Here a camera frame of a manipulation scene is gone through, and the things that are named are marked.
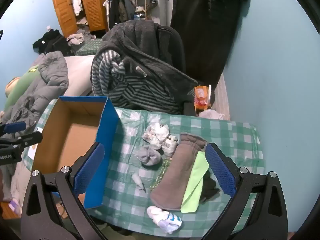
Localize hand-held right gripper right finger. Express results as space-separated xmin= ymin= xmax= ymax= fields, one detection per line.
xmin=204 ymin=142 xmax=288 ymax=240

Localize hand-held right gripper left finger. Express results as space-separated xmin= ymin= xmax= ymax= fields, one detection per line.
xmin=20 ymin=142 xmax=108 ymax=240

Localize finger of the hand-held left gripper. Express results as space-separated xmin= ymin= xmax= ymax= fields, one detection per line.
xmin=0 ymin=131 xmax=43 ymax=152
xmin=0 ymin=121 xmax=27 ymax=137

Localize black sock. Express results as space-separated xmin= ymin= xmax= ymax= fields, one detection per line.
xmin=200 ymin=167 xmax=222 ymax=203

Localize light green cloth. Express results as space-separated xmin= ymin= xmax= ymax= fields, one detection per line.
xmin=180 ymin=151 xmax=210 ymax=213

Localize blue cardboard box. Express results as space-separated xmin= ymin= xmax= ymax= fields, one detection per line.
xmin=31 ymin=95 xmax=120 ymax=209

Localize small white sock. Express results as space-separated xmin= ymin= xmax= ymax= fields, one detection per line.
xmin=131 ymin=172 xmax=148 ymax=193

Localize grey sock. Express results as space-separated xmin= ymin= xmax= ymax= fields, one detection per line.
xmin=136 ymin=146 xmax=162 ymax=167

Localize green checkered tablecloth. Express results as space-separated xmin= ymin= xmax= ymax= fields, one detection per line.
xmin=22 ymin=99 xmax=265 ymax=233

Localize green plush pillow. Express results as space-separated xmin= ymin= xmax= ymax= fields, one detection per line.
xmin=4 ymin=65 xmax=42 ymax=110

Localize brown-grey fleece sock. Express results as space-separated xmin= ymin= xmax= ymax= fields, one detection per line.
xmin=150 ymin=133 xmax=208 ymax=211

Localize white crumpled socks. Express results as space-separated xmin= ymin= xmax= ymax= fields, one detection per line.
xmin=161 ymin=135 xmax=179 ymax=159
xmin=142 ymin=122 xmax=170 ymax=148

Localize white cloth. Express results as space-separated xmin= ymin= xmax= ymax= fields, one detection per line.
xmin=199 ymin=109 xmax=225 ymax=120

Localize grey puffer jacket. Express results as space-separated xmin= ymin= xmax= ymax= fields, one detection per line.
xmin=0 ymin=51 xmax=69 ymax=140

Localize white and blue socks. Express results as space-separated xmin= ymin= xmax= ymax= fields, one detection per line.
xmin=146 ymin=205 xmax=183 ymax=234

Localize white pillow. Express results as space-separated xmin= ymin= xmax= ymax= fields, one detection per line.
xmin=61 ymin=55 xmax=97 ymax=98

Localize orange snack bag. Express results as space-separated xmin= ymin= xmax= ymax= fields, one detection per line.
xmin=194 ymin=85 xmax=215 ymax=117

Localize grey striped sweater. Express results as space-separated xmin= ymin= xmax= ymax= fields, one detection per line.
xmin=90 ymin=50 xmax=185 ymax=115

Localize black clothes pile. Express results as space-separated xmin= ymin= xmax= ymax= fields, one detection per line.
xmin=32 ymin=29 xmax=74 ymax=55

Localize small green checkered cloth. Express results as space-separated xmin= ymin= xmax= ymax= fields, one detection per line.
xmin=76 ymin=39 xmax=104 ymax=55

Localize grey clothes pile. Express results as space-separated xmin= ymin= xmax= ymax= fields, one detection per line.
xmin=66 ymin=29 xmax=97 ymax=47

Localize dark grey fleece robe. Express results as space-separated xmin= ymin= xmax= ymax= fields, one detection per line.
xmin=96 ymin=19 xmax=200 ymax=105

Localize black hanging garment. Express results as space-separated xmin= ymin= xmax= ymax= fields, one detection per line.
xmin=169 ymin=0 xmax=249 ymax=85

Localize wooden louvered wardrobe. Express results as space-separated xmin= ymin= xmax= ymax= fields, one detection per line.
xmin=50 ymin=0 xmax=108 ymax=38

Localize dark hanging jackets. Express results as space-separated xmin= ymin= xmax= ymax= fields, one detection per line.
xmin=109 ymin=0 xmax=137 ymax=29

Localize green bead necklace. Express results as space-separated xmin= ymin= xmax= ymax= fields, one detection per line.
xmin=149 ymin=159 xmax=173 ymax=192

